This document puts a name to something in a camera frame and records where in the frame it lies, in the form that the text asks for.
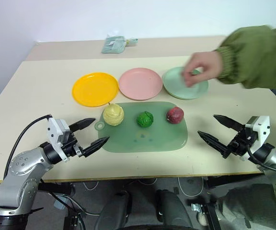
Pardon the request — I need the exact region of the pink plate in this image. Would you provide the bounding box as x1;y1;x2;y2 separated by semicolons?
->
118;67;163;101

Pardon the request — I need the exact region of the green vegetable toy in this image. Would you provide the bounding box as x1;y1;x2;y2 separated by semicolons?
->
136;110;155;129

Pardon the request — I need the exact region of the black table frame bar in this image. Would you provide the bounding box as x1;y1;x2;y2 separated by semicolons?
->
204;173;265;189
37;182;76;196

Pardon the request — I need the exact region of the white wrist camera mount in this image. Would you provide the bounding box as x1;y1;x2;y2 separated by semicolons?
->
240;115;271;161
46;116;71;161

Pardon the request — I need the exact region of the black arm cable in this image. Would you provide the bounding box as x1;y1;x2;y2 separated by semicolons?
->
3;115;51;180
246;143;276;174

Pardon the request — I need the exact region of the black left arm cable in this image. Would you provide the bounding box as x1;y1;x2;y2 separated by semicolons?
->
3;115;51;180

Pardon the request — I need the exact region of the dark rounded shape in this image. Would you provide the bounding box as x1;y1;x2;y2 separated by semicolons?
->
155;189;194;230
96;190;132;230

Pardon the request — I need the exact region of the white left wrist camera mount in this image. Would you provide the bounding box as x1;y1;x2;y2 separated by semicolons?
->
46;116;71;161

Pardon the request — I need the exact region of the grey textured fabric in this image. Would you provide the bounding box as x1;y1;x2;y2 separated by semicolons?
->
215;183;276;230

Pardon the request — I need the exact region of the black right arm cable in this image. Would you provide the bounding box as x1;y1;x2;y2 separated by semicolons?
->
246;143;276;174

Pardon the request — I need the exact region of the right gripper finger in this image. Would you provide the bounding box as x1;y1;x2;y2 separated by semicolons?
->
213;114;244;133
197;130;231;159

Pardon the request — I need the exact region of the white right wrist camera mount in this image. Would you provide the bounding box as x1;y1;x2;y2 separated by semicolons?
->
240;115;271;161

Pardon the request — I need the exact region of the pale green plate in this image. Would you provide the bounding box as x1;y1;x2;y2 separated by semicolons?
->
162;66;209;101

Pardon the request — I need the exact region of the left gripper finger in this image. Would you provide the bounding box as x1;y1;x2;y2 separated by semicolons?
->
68;117;96;133
82;136;111;158

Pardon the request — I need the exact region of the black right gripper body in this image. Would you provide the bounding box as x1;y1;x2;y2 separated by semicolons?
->
228;125;259;158

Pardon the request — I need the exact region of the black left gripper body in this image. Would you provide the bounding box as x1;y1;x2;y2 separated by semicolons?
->
61;130;85;158

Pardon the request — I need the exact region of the white floor cable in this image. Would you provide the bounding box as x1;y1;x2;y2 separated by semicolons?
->
177;176;205;198

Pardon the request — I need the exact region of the red apple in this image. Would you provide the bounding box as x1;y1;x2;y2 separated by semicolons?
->
166;106;185;125

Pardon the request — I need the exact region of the person's bare hand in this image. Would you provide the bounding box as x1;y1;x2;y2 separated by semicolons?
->
182;50;224;88

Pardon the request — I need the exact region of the yellow plate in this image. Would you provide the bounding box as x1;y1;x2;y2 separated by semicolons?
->
71;72;119;108

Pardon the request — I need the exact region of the yellow pear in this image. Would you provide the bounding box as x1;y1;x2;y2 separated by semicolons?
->
102;102;125;127

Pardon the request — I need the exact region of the translucent green cutting mat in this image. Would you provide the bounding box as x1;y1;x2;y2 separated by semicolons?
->
94;101;189;153

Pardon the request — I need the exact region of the pale green cloth pouch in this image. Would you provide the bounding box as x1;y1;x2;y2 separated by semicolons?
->
101;35;139;55

